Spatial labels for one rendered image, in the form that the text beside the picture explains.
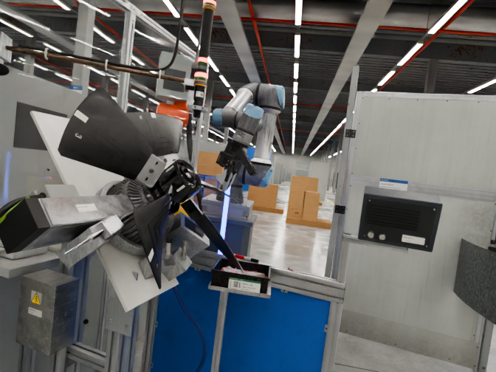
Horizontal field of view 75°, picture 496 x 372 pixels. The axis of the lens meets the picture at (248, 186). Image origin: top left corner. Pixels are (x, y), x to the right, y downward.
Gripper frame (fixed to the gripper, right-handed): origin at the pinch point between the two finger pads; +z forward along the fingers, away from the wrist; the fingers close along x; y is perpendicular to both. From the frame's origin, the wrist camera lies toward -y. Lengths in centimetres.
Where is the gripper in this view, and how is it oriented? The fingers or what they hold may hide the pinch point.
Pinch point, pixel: (225, 190)
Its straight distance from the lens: 133.1
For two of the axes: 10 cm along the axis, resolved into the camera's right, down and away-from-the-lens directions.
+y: -8.5, -4.2, 3.1
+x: -3.4, 0.0, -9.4
